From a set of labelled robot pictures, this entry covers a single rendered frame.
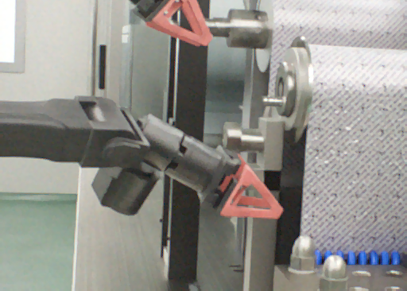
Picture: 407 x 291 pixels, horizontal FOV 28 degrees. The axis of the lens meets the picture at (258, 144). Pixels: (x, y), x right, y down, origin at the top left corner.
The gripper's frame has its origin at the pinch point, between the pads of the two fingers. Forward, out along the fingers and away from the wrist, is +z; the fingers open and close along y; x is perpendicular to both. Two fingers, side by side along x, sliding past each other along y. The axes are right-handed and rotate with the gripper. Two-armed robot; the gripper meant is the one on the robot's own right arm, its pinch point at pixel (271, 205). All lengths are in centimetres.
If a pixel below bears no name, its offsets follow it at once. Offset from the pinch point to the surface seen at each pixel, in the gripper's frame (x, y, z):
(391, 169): 11.8, -2.0, 12.6
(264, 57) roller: 17.0, -32.0, -5.0
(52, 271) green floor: -138, -345, 5
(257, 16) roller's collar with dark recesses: 22.3, -31.4, -9.5
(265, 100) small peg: 11.4, -5.9, -6.5
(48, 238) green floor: -145, -420, -2
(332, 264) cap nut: -0.4, 16.1, 5.2
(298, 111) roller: 12.4, -2.9, -2.5
